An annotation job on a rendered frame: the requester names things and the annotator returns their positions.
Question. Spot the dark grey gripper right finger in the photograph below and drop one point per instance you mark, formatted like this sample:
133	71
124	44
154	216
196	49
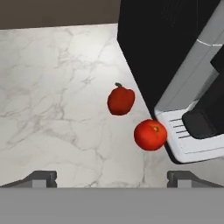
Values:
182	176

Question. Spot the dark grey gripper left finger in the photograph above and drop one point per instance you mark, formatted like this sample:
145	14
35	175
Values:
40	176

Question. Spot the red tomato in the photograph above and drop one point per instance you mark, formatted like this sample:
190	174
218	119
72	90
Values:
150	135

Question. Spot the red bell pepper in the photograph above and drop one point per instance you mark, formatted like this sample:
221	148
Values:
120	100

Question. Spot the black and grey coffee machine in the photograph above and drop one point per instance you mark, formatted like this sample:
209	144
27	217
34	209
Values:
175	67

